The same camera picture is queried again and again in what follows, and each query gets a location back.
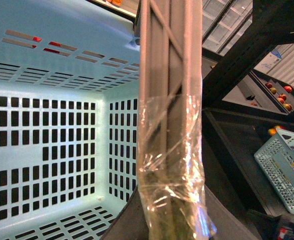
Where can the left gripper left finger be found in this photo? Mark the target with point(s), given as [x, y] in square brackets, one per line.
[130, 223]

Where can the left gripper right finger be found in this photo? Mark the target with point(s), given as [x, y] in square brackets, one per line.
[226, 225]

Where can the light blue plastic basket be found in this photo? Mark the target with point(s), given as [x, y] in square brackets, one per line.
[92, 105]

